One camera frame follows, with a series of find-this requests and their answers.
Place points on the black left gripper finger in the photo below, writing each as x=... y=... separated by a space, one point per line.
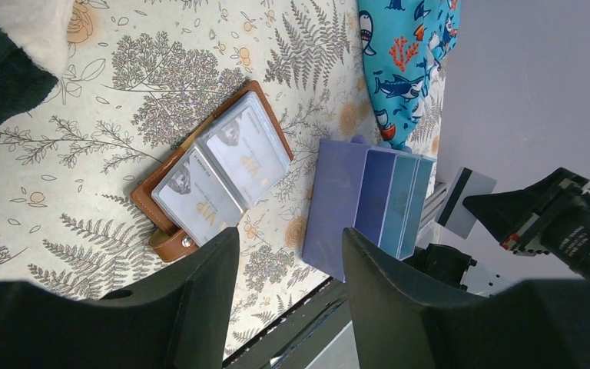
x=175 y=318

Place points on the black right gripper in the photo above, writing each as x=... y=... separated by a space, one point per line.
x=403 y=318

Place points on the white magnetic stripe card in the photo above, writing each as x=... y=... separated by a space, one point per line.
x=453 y=215

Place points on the brown leather card holder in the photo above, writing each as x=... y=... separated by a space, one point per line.
x=168 y=240

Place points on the purple blue card organizer box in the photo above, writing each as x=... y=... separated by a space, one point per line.
x=378 y=191

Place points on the floral patterned table mat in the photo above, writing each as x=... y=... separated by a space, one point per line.
x=141 y=75

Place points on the blue shark print cloth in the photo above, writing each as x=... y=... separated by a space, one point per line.
x=403 y=46

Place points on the black white checkered blanket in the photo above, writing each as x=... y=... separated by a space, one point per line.
x=33 y=52

